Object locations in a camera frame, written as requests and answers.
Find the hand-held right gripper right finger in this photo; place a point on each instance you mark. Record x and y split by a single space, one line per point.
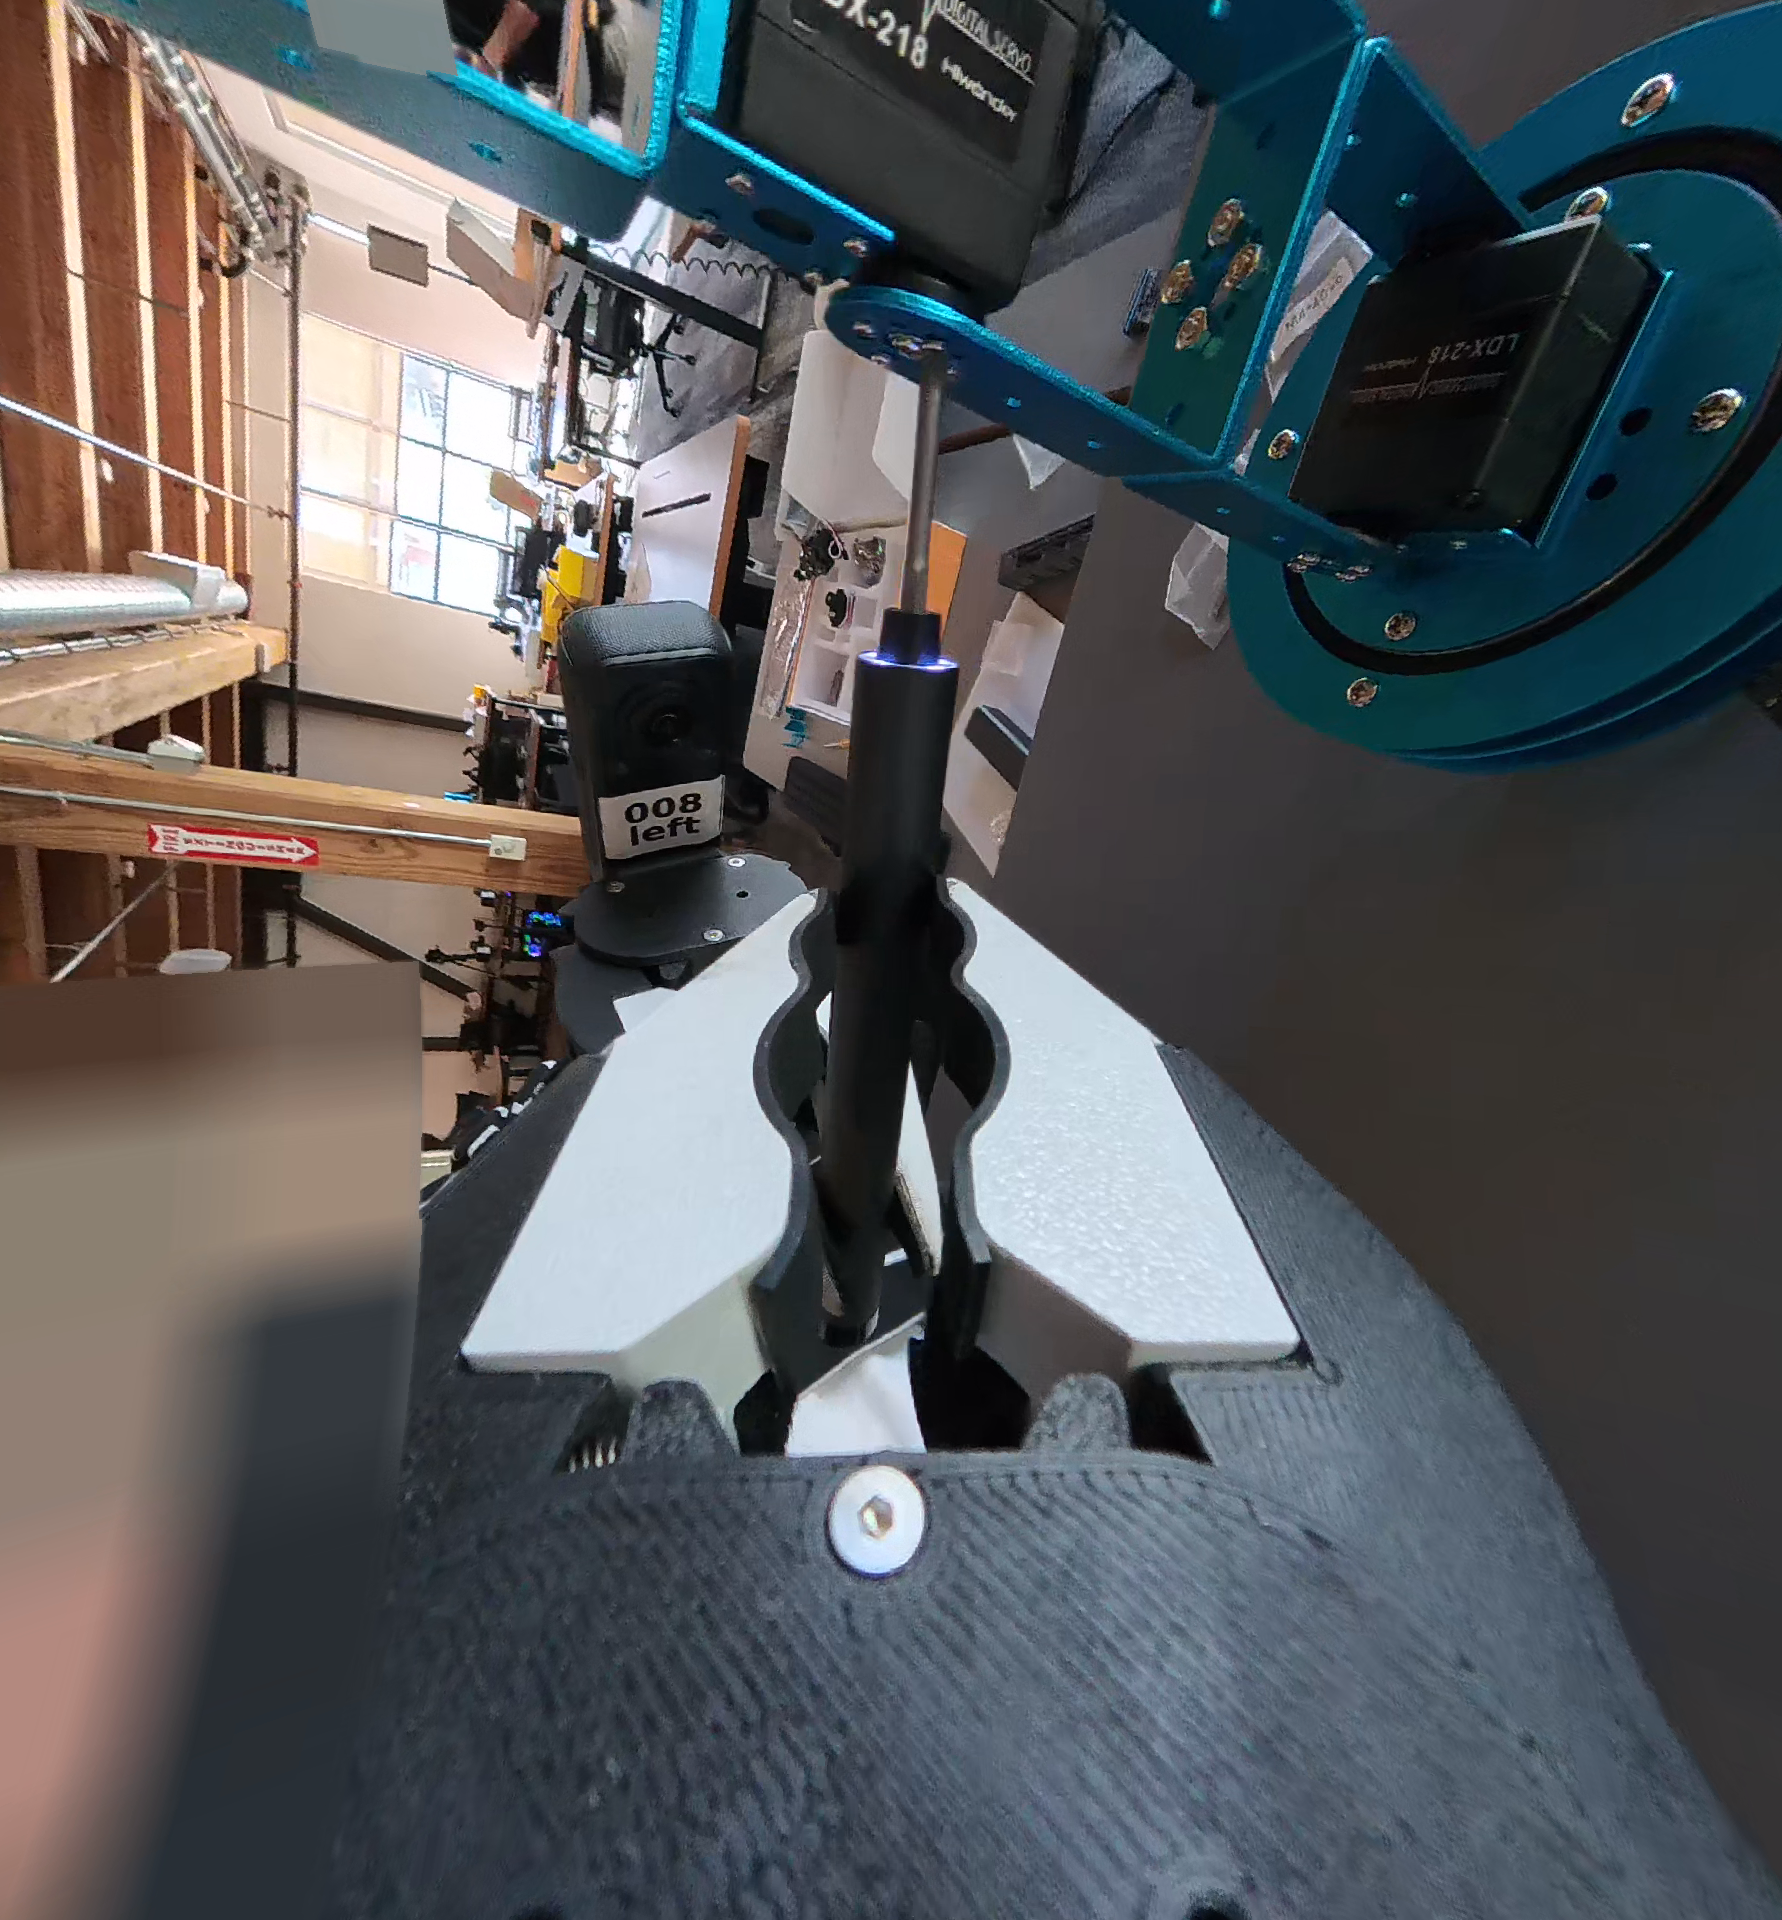
1115 1200

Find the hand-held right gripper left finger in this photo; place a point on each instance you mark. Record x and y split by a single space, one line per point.
637 1186

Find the black electric screwdriver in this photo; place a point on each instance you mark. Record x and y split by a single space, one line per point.
899 826

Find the blue toy robot arm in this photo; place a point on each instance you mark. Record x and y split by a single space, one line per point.
1731 300

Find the white work table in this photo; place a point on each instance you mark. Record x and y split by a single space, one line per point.
688 510

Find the white parts tray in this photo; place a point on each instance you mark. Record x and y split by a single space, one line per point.
831 659

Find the large paned window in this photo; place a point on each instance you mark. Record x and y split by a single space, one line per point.
426 481

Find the wooden ceiling beam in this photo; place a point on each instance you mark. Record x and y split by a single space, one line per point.
381 817

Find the small black box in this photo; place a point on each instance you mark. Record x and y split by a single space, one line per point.
999 741

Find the red warning sign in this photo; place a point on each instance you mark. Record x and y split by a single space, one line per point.
230 846

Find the small blue connector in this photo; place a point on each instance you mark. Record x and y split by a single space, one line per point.
1139 300

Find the silver air duct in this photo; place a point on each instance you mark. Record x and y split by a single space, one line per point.
52 600

